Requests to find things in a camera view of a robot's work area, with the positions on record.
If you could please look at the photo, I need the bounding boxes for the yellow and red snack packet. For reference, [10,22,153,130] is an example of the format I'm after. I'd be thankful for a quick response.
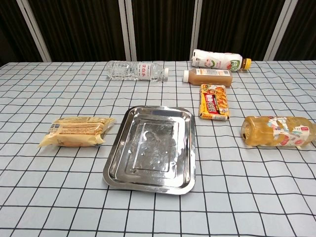
[198,83,231,121]

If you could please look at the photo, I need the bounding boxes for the white screen frame post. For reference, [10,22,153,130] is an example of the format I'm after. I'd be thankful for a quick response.
[264,0,297,61]
[118,0,138,62]
[191,0,201,61]
[15,0,52,62]

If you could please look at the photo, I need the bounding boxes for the amber tea bottle floral label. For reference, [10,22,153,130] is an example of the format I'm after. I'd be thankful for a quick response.
[241,115,316,149]

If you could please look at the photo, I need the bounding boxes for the snack bag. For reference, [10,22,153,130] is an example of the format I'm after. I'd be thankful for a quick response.
[37,116,117,149]

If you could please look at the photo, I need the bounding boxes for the black corrugated screen panel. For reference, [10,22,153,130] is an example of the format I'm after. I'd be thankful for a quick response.
[274,0,316,62]
[198,0,286,61]
[130,0,198,62]
[27,0,128,62]
[0,0,42,67]

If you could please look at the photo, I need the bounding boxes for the checkered light blue tablecloth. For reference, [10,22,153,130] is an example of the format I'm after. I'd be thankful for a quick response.
[0,60,316,237]

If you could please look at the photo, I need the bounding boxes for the white bottle with yellow cap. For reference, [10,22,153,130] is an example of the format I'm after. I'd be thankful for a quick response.
[191,49,252,73]

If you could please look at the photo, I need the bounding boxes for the brown drink bottle white cap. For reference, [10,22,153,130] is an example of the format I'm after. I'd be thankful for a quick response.
[182,68,233,88]

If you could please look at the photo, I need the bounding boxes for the clear plastic water bottle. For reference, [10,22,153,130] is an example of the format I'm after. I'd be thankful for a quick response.
[106,60,170,82]

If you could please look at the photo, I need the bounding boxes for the stainless steel rectangular tray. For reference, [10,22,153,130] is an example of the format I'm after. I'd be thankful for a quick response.
[102,105,198,196]

